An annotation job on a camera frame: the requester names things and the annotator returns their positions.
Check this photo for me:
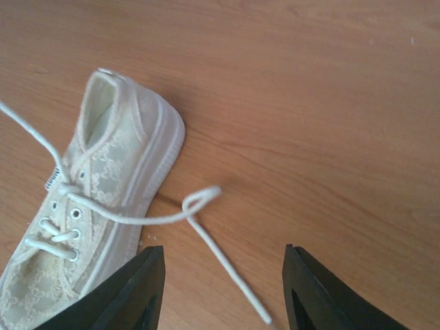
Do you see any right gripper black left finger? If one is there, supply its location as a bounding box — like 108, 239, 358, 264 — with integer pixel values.
37, 245, 166, 330

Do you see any white shoelace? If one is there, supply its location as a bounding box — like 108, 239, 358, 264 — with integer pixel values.
0, 99, 273, 325

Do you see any white sneaker shoe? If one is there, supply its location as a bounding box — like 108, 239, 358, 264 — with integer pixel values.
1, 69, 185, 329

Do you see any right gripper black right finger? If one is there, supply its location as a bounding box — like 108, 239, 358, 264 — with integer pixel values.
283, 244, 406, 329

